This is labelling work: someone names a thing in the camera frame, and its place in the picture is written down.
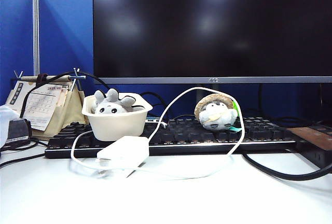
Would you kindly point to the small blue white box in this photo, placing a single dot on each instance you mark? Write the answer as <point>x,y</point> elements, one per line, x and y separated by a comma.
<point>153,119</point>

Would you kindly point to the small black box device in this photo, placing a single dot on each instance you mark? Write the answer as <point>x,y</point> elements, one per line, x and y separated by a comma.
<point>18,129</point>

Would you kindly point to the grey monitor stand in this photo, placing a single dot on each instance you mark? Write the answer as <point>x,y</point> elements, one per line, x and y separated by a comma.
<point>201,95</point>

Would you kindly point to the black computer keyboard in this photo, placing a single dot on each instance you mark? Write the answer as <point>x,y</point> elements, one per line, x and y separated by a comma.
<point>181,136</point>

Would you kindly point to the grey penguin plush straw hat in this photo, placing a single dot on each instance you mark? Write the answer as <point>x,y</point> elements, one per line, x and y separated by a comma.
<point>218,116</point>

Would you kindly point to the white square bowl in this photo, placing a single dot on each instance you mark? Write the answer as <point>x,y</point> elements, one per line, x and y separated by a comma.
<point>116,128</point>

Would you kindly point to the white power adapter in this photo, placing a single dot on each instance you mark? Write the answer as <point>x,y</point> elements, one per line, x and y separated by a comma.
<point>124,148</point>

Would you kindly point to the black computer monitor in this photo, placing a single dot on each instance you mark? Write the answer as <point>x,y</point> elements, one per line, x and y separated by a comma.
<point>207,27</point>

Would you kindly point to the beige canvas desk calendar stand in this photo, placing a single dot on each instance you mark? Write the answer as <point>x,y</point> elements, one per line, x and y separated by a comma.
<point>68,115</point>

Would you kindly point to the white calendar paper sheet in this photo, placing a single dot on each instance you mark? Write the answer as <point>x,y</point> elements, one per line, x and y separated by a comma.
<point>41,107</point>

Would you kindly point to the white card with black print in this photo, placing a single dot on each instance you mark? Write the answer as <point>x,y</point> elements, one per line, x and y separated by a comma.
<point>16,94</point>

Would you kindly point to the black power strip brown top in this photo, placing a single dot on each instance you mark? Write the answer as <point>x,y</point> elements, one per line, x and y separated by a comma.
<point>311,136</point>

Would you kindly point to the white plastic bag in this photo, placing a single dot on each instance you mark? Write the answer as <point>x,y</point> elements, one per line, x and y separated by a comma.
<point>5,123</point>

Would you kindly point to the aluminium partition frame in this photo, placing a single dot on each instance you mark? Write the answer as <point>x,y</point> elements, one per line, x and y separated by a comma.
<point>35,27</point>

